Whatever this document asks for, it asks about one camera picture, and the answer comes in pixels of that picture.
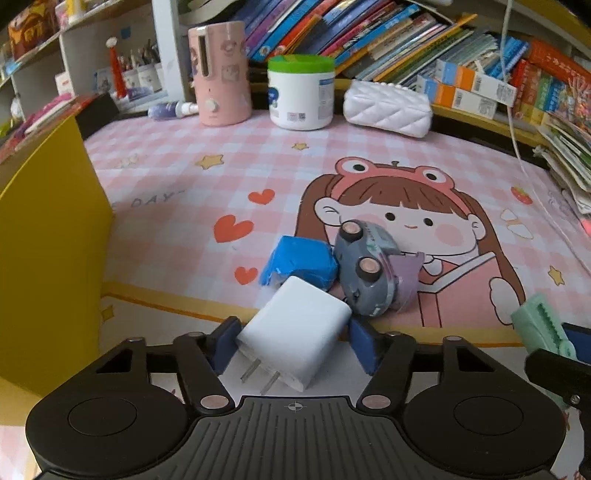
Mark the cartoon figure paper box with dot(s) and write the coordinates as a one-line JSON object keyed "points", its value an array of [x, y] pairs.
{"points": [[32, 32]]}

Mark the white bottle yellow label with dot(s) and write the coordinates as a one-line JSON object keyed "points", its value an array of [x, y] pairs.
{"points": [[71, 7]]}

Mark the pink cartoon humidifier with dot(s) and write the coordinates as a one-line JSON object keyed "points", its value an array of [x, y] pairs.
{"points": [[221, 87]]}

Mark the white plastic bag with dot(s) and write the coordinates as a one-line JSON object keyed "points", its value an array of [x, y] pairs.
{"points": [[17, 108]]}

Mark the white box red label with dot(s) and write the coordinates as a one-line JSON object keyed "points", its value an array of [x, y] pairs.
{"points": [[64, 84]]}

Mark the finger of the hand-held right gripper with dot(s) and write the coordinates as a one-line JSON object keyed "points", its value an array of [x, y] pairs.
{"points": [[554, 371], [577, 339]]}

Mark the blue picture card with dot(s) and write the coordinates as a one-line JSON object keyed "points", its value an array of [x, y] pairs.
{"points": [[104, 79]]}

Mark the blue wrapped block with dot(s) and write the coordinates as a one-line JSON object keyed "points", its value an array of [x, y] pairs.
{"points": [[300, 263]]}

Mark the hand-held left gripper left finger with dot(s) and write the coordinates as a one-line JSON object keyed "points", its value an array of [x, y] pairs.
{"points": [[224, 346]]}

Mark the white wall charger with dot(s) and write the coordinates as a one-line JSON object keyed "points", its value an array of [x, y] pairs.
{"points": [[295, 332]]}

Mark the green hair clip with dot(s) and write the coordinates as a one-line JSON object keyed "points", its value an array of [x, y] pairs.
{"points": [[535, 323]]}

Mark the red ornament stick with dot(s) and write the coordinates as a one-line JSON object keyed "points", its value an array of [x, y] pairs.
{"points": [[115, 69]]}

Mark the white jar green lid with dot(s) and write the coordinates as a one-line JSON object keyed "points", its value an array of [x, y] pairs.
{"points": [[300, 97]]}

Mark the pink checked table mat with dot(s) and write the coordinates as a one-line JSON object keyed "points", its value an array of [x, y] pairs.
{"points": [[184, 184]]}

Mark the white bookshelf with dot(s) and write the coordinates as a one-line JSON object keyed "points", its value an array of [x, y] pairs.
{"points": [[164, 46]]}

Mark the yellow cardboard box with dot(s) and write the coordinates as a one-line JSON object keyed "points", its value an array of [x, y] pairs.
{"points": [[46, 277]]}

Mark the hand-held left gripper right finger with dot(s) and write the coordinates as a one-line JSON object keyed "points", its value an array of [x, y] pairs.
{"points": [[364, 347]]}

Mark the stack of papers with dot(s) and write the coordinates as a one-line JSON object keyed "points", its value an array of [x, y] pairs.
{"points": [[570, 157]]}

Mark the red paper packets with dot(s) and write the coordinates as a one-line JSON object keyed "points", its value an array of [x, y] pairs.
{"points": [[41, 120]]}

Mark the row of leaning picture books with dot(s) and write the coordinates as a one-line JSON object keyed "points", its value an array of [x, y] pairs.
{"points": [[369, 32]]}

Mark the small purple white bottle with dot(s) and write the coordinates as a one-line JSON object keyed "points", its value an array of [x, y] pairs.
{"points": [[166, 110]]}

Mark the white quilted pouch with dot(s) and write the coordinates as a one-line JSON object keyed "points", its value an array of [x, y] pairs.
{"points": [[388, 108]]}

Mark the grey toy car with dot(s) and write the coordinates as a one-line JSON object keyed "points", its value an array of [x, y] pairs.
{"points": [[364, 290]]}

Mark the white cubby shelf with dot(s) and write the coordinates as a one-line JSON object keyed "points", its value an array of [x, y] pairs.
{"points": [[78, 50]]}

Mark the orange white carton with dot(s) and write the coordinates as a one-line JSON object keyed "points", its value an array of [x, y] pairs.
{"points": [[480, 81], [457, 99]]}

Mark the red boxed book set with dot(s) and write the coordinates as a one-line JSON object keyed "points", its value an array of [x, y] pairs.
{"points": [[545, 78]]}

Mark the white pen cup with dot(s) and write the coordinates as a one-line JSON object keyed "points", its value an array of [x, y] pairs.
{"points": [[128, 79], [150, 77]]}

